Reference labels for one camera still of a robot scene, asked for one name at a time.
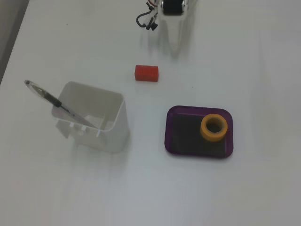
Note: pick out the yellow masking tape roll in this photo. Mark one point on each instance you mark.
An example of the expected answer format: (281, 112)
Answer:
(212, 138)

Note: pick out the purple metal tray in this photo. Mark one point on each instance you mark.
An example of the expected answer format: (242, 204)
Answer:
(169, 131)

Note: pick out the black clear ballpoint pen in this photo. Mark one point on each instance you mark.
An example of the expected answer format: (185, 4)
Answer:
(48, 99)

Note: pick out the black tray mat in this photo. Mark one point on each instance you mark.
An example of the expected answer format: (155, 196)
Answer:
(185, 134)

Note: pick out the red cube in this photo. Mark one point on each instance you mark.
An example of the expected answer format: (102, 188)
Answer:
(147, 73)

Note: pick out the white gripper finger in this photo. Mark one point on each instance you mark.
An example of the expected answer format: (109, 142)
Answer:
(175, 33)

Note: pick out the white plastic box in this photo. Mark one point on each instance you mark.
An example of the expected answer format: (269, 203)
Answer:
(117, 131)

